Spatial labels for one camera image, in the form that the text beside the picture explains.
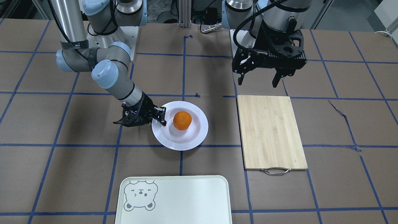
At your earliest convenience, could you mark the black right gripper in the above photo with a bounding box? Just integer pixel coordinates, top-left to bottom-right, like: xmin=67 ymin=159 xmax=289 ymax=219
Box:
xmin=113 ymin=93 xmax=167 ymax=127

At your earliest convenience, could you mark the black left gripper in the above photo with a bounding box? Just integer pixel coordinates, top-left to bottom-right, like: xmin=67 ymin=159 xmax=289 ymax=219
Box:
xmin=232 ymin=22 xmax=308 ymax=88

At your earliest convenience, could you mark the white ridged plate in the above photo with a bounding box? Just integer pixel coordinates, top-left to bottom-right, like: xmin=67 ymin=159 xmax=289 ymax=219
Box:
xmin=152 ymin=101 xmax=208 ymax=151

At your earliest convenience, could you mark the orange fruit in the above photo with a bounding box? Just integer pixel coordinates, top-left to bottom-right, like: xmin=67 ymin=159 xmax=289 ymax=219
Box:
xmin=173 ymin=111 xmax=192 ymax=131

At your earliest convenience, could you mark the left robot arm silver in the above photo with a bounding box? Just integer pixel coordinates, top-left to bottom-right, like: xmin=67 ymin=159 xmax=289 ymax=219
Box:
xmin=222 ymin=0 xmax=312 ymax=88

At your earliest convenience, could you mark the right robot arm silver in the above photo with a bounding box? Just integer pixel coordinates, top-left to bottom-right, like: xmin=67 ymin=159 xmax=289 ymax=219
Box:
xmin=48 ymin=0 xmax=166 ymax=127

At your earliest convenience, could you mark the cream bear tray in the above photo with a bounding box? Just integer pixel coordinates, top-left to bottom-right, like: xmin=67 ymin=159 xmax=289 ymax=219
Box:
xmin=115 ymin=175 xmax=233 ymax=224

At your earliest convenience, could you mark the bamboo cutting board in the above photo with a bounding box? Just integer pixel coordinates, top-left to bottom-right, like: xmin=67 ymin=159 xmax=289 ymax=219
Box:
xmin=237 ymin=95 xmax=308 ymax=170

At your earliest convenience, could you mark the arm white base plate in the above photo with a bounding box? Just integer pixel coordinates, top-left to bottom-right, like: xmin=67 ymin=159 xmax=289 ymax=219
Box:
xmin=87 ymin=26 xmax=140 ymax=62
xmin=229 ymin=30 xmax=249 ymax=59

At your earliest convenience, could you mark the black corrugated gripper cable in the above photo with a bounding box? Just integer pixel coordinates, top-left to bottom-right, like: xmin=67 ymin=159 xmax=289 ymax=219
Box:
xmin=233 ymin=0 xmax=293 ymax=56

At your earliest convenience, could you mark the metal cutting board handle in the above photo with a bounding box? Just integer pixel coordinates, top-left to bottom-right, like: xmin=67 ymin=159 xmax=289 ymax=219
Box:
xmin=260 ymin=168 xmax=292 ymax=176

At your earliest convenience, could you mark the aluminium frame post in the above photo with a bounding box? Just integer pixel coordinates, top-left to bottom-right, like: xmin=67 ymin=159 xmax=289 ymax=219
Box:
xmin=178 ymin=0 xmax=192 ymax=29

